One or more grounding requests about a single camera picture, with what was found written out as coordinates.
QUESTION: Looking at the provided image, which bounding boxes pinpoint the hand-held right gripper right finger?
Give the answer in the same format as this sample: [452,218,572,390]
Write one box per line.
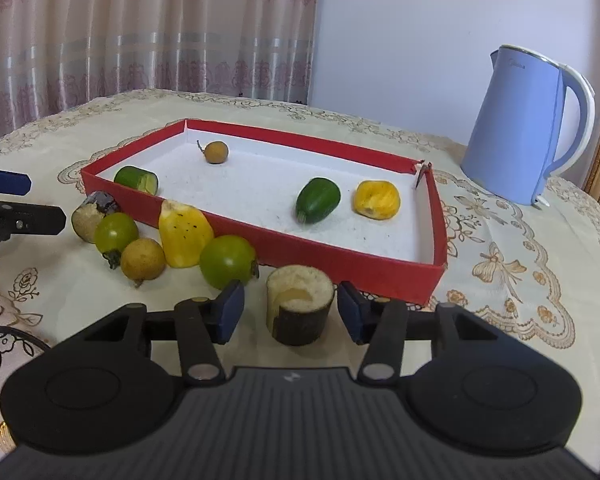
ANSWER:
[337,281,518,386]

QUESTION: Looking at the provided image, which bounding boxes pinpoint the brown longan with long stem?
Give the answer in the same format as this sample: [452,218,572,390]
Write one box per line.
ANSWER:
[196,140,231,165]

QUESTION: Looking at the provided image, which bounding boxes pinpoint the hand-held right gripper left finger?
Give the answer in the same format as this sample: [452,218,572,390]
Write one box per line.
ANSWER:
[82,280,246,387]

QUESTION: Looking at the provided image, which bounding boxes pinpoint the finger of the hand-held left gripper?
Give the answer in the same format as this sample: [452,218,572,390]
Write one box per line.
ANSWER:
[0,165,32,196]
[0,197,67,258]

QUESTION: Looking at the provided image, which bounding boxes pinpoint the yellow pepper piece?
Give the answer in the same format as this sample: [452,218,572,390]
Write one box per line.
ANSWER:
[352,180,401,221]

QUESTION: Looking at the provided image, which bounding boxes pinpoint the pink patterned curtain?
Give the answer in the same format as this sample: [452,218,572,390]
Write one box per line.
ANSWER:
[0,0,326,148]

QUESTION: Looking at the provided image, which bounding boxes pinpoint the green cucumber piece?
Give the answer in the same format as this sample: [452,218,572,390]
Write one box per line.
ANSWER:
[113,165,159,196]

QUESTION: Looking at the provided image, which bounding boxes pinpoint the dark sugarcane piece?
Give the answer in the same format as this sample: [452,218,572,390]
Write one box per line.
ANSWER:
[266,265,336,347]
[71,190,122,243]

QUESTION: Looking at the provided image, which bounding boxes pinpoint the beige embroidered tablecloth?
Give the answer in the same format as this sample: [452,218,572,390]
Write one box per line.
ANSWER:
[0,89,600,461]

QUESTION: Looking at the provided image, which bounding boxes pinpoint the green pepper piece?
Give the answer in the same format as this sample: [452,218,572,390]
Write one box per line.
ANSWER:
[295,177,342,225]

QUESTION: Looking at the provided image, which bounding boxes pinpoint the green tomato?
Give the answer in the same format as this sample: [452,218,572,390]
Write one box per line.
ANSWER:
[199,235,260,290]
[94,212,140,270]

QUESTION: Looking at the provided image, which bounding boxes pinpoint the light blue electric kettle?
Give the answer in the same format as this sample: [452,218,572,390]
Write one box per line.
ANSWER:
[460,45,597,209]

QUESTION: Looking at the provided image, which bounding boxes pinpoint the red cardboard box tray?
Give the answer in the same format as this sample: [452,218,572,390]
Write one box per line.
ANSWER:
[80,119,448,306]

